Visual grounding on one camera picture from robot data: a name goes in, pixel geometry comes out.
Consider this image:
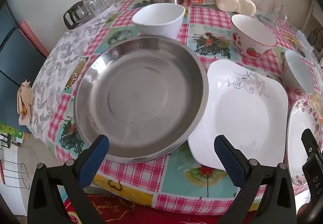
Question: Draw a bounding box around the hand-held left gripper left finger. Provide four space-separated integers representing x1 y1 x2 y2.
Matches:
28 134 110 224

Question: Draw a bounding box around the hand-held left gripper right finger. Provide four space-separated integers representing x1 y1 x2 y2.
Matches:
214 134 297 224

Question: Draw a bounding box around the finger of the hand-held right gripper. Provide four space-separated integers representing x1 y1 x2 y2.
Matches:
301 128 323 161

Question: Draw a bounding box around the round pink flower rimmed plate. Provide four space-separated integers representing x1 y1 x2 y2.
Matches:
286 98 323 186

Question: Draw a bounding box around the white square floral plate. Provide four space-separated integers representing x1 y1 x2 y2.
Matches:
188 59 288 171

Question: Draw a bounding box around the pale blue bowl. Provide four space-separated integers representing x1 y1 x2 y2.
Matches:
281 50 316 95

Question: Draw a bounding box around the stainless steel basin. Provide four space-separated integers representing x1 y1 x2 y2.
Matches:
73 36 210 164

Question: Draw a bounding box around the strawberry print bowl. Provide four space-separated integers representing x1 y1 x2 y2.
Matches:
231 14 277 58

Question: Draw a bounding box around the small white bowl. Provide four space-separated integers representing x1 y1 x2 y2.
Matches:
132 3 186 40

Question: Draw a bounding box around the person's right hand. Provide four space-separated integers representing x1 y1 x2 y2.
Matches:
296 202 311 219

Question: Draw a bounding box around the pink checked picture tablecloth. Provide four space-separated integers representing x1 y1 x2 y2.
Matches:
45 0 323 214

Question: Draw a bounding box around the red patterned cloth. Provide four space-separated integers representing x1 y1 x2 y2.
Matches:
63 189 253 224

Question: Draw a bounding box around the crumpled beige cloth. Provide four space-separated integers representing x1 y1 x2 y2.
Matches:
16 80 34 127

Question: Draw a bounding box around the green carton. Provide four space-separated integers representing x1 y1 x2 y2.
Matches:
0 122 31 146

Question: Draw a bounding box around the white power strip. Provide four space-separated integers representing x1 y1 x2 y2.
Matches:
295 30 315 51

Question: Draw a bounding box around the black charger adapter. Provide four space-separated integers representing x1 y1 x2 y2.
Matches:
309 28 320 45

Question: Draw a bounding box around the dark blue cabinet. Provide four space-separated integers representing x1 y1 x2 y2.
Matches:
0 3 49 134

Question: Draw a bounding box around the clear glass mug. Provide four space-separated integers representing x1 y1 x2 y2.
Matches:
256 0 288 29

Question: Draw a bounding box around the bag of white steamed buns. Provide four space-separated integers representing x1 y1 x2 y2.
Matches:
212 0 256 16

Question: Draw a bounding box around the metal wire rack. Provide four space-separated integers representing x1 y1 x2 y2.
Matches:
0 160 30 190

